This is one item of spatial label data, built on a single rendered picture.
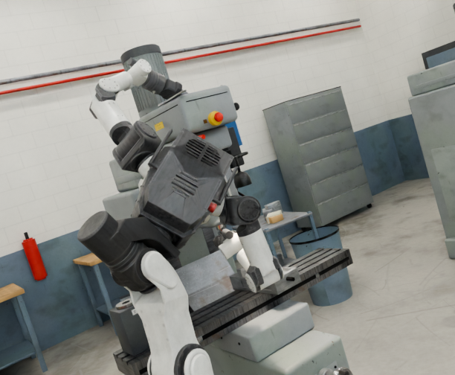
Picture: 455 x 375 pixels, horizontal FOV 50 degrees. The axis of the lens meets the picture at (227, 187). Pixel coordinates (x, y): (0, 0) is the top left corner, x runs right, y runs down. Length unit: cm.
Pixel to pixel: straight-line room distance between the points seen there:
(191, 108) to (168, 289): 81
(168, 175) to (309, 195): 589
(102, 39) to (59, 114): 121
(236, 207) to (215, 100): 58
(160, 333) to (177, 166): 52
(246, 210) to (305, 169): 560
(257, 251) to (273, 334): 51
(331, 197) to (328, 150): 71
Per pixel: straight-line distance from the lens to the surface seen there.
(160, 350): 160
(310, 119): 746
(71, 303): 637
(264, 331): 213
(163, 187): 151
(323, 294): 455
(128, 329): 206
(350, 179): 785
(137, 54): 242
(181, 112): 201
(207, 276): 260
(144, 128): 171
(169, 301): 152
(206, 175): 155
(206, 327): 213
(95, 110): 186
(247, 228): 173
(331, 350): 214
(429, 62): 904
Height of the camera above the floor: 164
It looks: 5 degrees down
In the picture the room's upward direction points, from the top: 17 degrees counter-clockwise
